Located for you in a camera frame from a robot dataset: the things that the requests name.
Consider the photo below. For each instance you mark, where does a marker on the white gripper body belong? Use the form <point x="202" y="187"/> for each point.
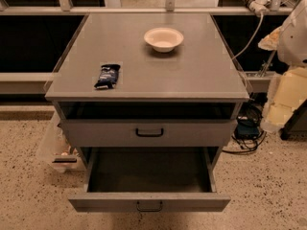
<point x="294" y="42"/>

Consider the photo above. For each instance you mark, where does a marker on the grey top drawer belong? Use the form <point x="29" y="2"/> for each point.
<point x="148" y="133"/>

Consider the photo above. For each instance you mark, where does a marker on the dark blue snack packet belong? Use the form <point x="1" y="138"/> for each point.
<point x="108" y="77"/>

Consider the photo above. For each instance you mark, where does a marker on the white bowl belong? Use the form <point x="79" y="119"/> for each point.
<point x="163" y="40"/>

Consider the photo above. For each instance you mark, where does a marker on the white power strip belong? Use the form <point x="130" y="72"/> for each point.
<point x="257" y="6"/>

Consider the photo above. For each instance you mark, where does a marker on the grey metal rail frame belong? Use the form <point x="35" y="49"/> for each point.
<point x="134" y="10"/>

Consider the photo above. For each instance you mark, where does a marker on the clear plastic bin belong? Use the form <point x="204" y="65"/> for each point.
<point x="55" y="150"/>

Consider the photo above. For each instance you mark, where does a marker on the blue electronics box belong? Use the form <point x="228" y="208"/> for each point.
<point x="246" y="132"/>

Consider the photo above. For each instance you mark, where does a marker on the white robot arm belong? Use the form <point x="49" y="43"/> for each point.
<point x="291" y="44"/>

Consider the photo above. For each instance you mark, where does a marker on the grey drawer cabinet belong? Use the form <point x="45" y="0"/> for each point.
<point x="164" y="109"/>

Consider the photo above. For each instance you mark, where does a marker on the grey drawer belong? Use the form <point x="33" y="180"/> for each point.
<point x="149" y="180"/>
<point x="148" y="133"/>

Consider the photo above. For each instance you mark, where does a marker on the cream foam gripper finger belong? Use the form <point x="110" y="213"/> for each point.
<point x="275" y="117"/>

